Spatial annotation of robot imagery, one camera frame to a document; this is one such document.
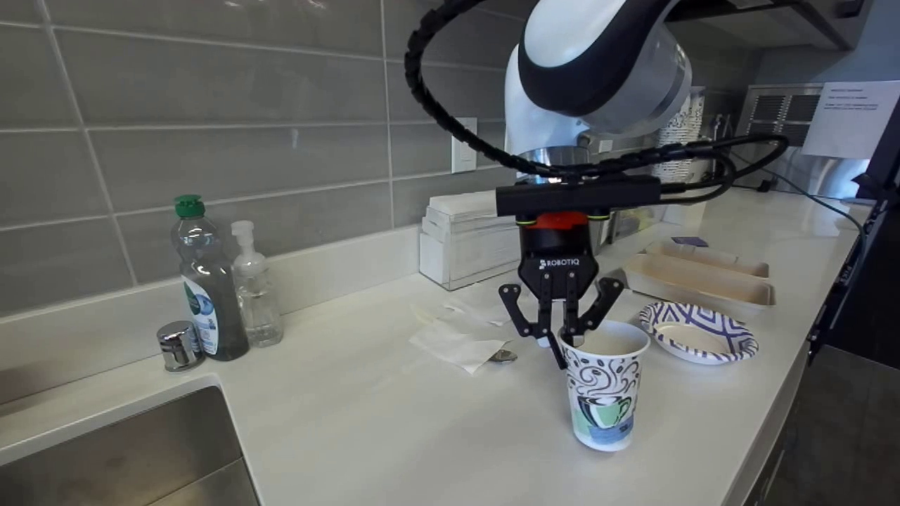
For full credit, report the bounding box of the blue patterned paper bowl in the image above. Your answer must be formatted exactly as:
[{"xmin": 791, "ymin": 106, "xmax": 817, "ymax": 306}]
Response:
[{"xmin": 639, "ymin": 302, "xmax": 759, "ymax": 365}]

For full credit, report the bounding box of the clear small bottle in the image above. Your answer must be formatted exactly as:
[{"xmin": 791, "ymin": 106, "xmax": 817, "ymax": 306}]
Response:
[{"xmin": 232, "ymin": 220, "xmax": 285, "ymax": 345}]

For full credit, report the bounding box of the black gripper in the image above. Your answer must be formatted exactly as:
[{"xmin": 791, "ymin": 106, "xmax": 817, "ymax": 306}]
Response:
[{"xmin": 496, "ymin": 212, "xmax": 630, "ymax": 371}]

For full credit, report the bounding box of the green cap soap bottle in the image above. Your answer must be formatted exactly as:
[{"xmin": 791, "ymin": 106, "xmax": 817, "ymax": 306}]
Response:
[{"xmin": 171, "ymin": 194, "xmax": 250, "ymax": 361}]

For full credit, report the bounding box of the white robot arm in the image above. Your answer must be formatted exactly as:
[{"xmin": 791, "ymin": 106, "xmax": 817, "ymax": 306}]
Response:
[{"xmin": 496, "ymin": 0, "xmax": 691, "ymax": 365}]

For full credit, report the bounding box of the patterned paper cup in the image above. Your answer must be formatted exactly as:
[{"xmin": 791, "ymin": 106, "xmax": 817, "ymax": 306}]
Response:
[{"xmin": 563, "ymin": 320, "xmax": 649, "ymax": 454}]

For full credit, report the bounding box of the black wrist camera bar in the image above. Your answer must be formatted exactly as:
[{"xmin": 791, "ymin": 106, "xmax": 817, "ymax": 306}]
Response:
[{"xmin": 496, "ymin": 178, "xmax": 662, "ymax": 220}]

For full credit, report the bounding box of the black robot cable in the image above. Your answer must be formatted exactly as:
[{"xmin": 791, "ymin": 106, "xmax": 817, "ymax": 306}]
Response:
[{"xmin": 402, "ymin": 0, "xmax": 793, "ymax": 206}]

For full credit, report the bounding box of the chrome kitchen faucet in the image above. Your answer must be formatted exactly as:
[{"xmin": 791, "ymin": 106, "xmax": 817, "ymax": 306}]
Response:
[{"xmin": 157, "ymin": 320, "xmax": 203, "ymax": 371}]

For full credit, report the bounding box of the white outlet left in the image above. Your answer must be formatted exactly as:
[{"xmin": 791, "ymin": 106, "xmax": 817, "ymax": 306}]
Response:
[{"xmin": 451, "ymin": 119, "xmax": 479, "ymax": 174}]

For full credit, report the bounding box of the white napkin dispenser box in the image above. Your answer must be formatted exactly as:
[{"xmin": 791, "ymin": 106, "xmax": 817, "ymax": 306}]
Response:
[{"xmin": 416, "ymin": 192, "xmax": 521, "ymax": 289}]

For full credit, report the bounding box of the steel sink basin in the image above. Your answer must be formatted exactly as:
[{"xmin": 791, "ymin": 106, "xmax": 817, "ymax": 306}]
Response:
[{"xmin": 0, "ymin": 388, "xmax": 262, "ymax": 506}]

